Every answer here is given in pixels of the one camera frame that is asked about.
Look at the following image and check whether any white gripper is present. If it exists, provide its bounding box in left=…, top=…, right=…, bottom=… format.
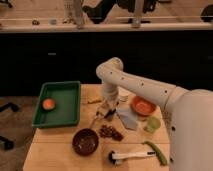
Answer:
left=96, top=100, right=117, bottom=121

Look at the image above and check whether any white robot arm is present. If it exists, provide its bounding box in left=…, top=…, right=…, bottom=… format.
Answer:
left=96, top=57, right=213, bottom=171

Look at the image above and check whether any light green cup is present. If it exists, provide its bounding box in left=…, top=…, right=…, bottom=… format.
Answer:
left=144, top=117, right=161, bottom=133

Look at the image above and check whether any brown grape bunch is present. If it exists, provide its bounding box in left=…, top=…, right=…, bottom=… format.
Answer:
left=99, top=125, right=124, bottom=141

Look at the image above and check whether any grey folded cloth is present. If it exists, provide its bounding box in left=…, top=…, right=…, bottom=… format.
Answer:
left=116, top=107, right=138, bottom=131

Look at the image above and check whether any dark brown bowl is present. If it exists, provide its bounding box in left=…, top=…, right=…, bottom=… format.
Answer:
left=72, top=128, right=99, bottom=156

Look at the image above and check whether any orange bowl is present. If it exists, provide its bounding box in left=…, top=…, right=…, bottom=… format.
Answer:
left=131, top=96, right=156, bottom=116

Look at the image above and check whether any green plastic tray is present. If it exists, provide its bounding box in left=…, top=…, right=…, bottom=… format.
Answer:
left=32, top=81, right=81, bottom=128

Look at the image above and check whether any orange round fruit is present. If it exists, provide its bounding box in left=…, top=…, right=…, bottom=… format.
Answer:
left=42, top=98, right=56, bottom=110

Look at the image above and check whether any green pea pod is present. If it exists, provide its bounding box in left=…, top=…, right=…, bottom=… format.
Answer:
left=143, top=141, right=168, bottom=166

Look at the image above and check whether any dark counter cabinet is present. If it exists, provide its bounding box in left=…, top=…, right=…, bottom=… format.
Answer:
left=0, top=31, right=213, bottom=96

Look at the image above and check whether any black office chair base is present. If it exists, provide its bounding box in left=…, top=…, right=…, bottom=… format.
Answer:
left=0, top=102, right=20, bottom=151

